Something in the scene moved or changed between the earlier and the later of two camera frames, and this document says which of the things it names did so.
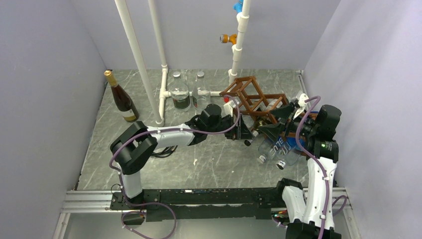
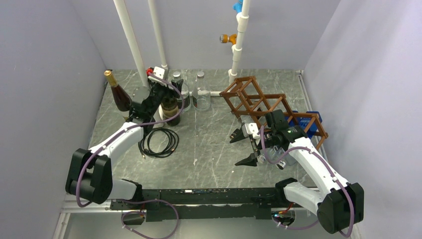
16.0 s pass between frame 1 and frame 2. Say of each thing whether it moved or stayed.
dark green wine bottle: moved
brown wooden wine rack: stayed
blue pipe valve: stayed
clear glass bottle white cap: stayed
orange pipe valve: stayed
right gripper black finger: moved
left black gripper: moved
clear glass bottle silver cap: stayed
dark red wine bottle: stayed
